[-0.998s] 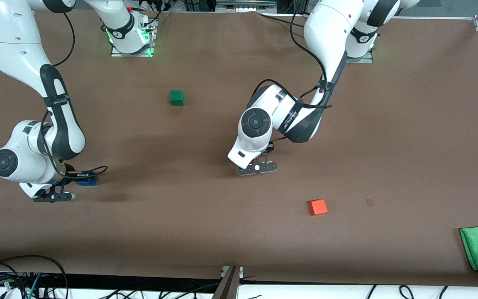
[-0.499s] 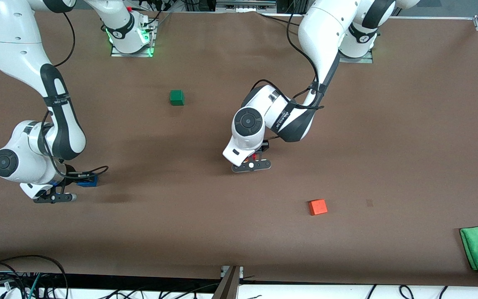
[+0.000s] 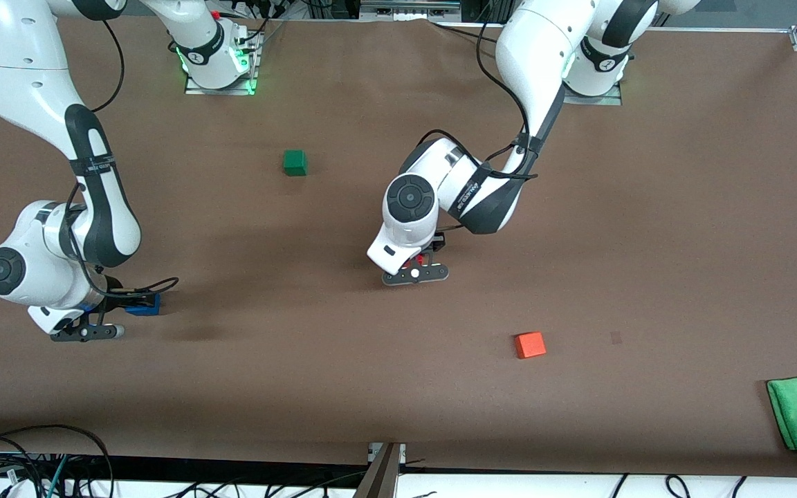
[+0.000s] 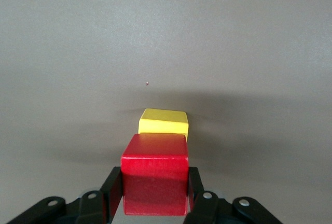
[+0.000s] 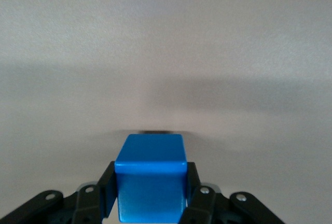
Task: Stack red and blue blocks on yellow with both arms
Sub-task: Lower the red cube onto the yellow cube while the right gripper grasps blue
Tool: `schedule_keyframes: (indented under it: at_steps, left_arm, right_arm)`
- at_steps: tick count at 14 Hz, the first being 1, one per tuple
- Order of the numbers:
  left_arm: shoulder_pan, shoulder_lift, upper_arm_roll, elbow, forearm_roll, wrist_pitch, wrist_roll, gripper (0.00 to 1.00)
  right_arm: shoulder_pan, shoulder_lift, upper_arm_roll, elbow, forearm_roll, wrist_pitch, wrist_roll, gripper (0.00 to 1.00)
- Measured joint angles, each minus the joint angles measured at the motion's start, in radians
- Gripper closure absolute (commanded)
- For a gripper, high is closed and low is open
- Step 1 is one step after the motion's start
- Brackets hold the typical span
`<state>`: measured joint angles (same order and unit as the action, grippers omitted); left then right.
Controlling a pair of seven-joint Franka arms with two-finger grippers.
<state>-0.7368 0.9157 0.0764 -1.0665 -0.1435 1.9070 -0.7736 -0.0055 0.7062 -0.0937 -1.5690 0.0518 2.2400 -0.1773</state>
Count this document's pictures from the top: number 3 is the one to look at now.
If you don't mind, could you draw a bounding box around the black looped cable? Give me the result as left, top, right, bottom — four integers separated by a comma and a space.
0, 424, 116, 498

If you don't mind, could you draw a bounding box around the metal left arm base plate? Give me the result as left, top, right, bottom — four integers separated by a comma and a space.
563, 82, 623, 106

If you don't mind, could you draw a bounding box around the black base power cable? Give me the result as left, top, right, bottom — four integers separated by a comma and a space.
430, 21, 506, 46

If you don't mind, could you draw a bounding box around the aluminium profile bracket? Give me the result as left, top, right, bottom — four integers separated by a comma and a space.
354, 443, 406, 498

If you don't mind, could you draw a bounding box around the teal cable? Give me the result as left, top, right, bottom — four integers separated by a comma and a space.
44, 455, 68, 498

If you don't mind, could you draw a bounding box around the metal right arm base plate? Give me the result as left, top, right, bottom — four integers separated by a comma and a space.
184, 31, 261, 96

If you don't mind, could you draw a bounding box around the brown paper table cover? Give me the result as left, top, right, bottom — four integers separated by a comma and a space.
0, 12, 797, 478

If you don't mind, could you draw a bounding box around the orange wooden cube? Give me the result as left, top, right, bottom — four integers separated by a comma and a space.
515, 331, 547, 360

